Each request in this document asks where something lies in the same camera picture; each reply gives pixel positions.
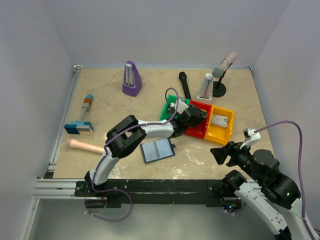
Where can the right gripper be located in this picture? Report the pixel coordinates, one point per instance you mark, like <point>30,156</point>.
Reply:
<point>231,154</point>

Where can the blue card holder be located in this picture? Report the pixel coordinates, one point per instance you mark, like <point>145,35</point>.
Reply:
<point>157,150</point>

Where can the pink cylinder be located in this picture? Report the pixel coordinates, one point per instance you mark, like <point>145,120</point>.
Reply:
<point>75,144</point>

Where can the purple metronome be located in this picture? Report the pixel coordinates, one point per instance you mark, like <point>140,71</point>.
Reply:
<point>132,81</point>

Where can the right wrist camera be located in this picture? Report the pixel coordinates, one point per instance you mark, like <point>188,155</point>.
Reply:
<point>251,137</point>

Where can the green bin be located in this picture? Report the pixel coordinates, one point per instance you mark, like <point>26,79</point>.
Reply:
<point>170,98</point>

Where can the black microphone stand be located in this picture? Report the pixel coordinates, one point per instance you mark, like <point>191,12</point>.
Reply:
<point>219,88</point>

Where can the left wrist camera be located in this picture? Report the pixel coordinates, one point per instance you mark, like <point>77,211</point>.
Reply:
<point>177,105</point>

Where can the red bin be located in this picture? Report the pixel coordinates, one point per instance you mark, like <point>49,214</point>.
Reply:
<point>200,130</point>

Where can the orange bin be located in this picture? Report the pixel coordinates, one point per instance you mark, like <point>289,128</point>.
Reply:
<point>217,134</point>

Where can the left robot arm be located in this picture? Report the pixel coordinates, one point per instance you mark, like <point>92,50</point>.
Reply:
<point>127,135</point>

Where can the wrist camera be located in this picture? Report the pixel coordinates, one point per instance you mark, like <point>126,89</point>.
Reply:
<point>177,105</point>
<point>251,137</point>

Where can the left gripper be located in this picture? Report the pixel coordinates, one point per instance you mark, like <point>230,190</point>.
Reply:
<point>196,114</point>

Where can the silver microphone on stand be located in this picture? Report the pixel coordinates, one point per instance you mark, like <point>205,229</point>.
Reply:
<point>225,64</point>

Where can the clear metronome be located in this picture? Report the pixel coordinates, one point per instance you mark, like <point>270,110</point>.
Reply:
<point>205,90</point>

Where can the black microphone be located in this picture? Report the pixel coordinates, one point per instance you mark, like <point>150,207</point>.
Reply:
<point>183,79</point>

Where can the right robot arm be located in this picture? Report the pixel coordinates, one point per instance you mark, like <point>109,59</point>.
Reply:
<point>281,205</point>

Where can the blue grey toy tool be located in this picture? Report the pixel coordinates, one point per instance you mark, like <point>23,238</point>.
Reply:
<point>81,127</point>

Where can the cards in orange bin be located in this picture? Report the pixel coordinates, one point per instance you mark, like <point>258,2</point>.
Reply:
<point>219,121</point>

